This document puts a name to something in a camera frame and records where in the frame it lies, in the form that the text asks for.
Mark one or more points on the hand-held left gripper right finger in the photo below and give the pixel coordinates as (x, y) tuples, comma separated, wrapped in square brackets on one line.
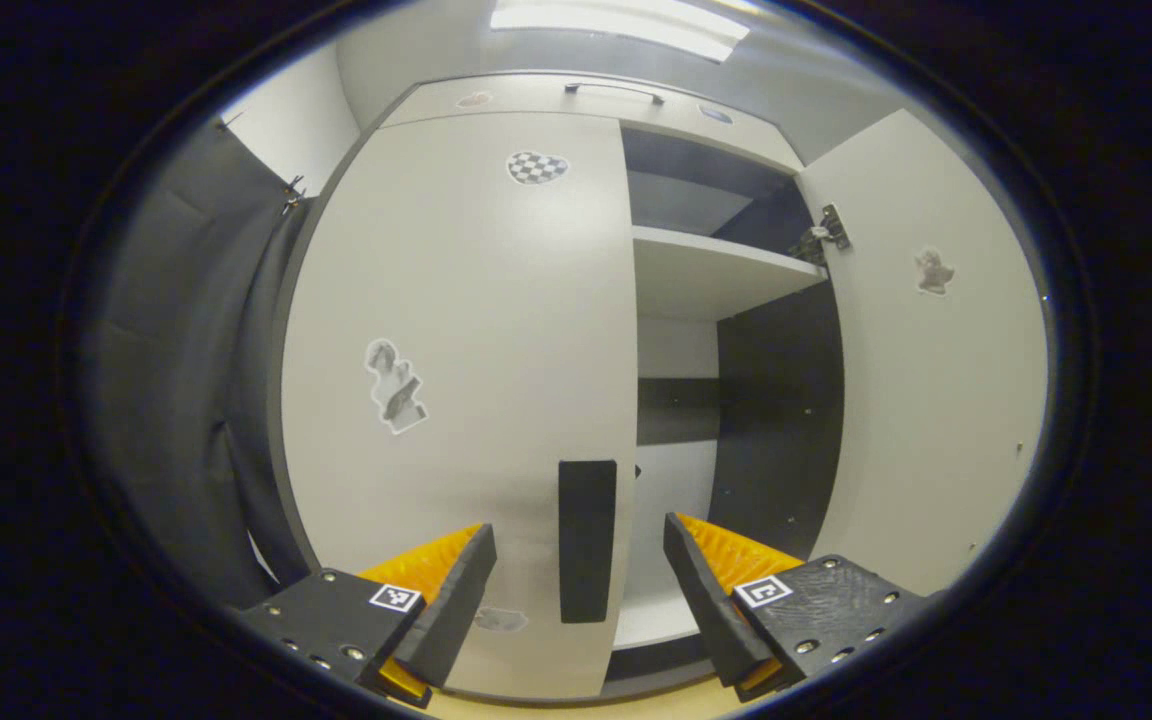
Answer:
[(706, 600)]

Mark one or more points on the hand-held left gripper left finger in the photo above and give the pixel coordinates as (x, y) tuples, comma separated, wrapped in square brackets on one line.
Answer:
[(456, 600)]

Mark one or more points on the grey double-door shoe cabinet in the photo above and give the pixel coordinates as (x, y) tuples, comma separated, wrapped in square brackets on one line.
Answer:
[(776, 400)]

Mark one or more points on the grey shoe cabinet door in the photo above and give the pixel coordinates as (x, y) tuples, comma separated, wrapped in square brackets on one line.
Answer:
[(936, 400)]

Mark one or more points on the grey cabinet shelf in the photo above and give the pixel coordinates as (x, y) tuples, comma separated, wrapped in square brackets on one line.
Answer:
[(706, 275)]

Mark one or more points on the metal door hinge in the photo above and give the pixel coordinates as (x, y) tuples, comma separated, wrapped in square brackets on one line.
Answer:
[(829, 230)]

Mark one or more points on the black backdrop cloth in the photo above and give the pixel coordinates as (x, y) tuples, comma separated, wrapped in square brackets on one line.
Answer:
[(176, 400)]

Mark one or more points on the large ceiling light panel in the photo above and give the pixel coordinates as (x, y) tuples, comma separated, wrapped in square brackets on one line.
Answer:
[(626, 25)]

